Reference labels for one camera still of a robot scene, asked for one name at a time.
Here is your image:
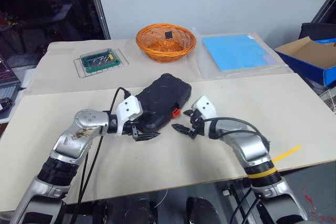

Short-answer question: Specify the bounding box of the black chair back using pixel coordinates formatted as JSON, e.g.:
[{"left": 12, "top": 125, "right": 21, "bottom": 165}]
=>
[{"left": 299, "top": 22, "right": 336, "bottom": 47}]

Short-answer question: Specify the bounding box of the black plastic tool case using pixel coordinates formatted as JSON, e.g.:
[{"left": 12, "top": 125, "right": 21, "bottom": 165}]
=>
[{"left": 130, "top": 72, "right": 192, "bottom": 134}]

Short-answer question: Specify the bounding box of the orange wicker basket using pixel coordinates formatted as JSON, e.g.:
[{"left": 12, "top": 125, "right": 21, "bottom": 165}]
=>
[{"left": 135, "top": 23, "right": 197, "bottom": 63}]

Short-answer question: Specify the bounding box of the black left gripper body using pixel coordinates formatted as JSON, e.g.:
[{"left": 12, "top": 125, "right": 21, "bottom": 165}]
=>
[{"left": 121, "top": 120, "right": 140, "bottom": 141}]

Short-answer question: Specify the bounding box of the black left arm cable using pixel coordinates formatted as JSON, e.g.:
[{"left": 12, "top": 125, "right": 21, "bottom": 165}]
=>
[{"left": 75, "top": 87, "right": 131, "bottom": 224}]

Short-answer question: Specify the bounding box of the blue paper pack in plastic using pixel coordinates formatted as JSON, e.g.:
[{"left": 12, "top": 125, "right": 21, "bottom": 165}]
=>
[{"left": 195, "top": 33, "right": 292, "bottom": 79}]

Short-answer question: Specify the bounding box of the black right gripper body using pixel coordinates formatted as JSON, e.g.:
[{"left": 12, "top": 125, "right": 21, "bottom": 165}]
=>
[{"left": 189, "top": 109, "right": 208, "bottom": 140}]

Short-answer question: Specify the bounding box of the dark rounded shape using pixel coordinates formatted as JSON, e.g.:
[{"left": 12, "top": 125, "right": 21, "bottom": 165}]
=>
[{"left": 186, "top": 197, "right": 219, "bottom": 224}]

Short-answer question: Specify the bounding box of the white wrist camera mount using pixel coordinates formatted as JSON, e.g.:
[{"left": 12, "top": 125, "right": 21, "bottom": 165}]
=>
[
  {"left": 115, "top": 95, "right": 143, "bottom": 136},
  {"left": 191, "top": 95, "right": 219, "bottom": 140}
]

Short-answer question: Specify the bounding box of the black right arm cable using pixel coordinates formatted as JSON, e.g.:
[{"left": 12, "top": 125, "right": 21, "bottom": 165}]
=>
[{"left": 201, "top": 117, "right": 271, "bottom": 152}]

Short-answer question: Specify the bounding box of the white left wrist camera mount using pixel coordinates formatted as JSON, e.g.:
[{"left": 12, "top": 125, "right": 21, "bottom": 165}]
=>
[{"left": 115, "top": 95, "right": 143, "bottom": 136}]

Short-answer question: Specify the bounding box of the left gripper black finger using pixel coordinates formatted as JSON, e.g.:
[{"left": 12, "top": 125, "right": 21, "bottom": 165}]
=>
[{"left": 135, "top": 131, "right": 162, "bottom": 143}]

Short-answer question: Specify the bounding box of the blue cardboard box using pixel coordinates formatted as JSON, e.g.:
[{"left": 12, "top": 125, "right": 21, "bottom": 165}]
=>
[{"left": 274, "top": 36, "right": 336, "bottom": 88}]

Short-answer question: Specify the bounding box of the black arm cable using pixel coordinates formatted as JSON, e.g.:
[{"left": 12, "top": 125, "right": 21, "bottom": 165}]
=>
[
  {"left": 75, "top": 87, "right": 131, "bottom": 224},
  {"left": 201, "top": 117, "right": 271, "bottom": 152}
]

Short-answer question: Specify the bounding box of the small dark handheld device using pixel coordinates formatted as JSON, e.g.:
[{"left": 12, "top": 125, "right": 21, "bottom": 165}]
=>
[{"left": 0, "top": 97, "right": 13, "bottom": 112}]

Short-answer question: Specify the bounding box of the green screwdriver bit box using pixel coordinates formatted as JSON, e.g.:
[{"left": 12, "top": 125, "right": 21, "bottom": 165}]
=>
[{"left": 79, "top": 47, "right": 122, "bottom": 74}]

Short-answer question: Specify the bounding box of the dark slanted metal frame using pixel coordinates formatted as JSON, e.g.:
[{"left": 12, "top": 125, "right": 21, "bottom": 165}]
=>
[{"left": 310, "top": 0, "right": 336, "bottom": 24}]

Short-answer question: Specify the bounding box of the yellow tape strip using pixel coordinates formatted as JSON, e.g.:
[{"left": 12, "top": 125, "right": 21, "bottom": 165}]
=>
[{"left": 272, "top": 145, "right": 303, "bottom": 162}]

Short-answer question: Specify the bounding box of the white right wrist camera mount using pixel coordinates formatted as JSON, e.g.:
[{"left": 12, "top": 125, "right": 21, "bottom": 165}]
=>
[{"left": 191, "top": 95, "right": 219, "bottom": 140}]

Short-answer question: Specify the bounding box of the aluminium frame post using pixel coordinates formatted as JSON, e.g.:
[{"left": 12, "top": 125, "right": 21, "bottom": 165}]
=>
[{"left": 86, "top": 0, "right": 111, "bottom": 40}]

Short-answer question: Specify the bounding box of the open laptop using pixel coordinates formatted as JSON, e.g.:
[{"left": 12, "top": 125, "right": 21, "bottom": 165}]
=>
[{"left": 0, "top": 55, "right": 22, "bottom": 104}]

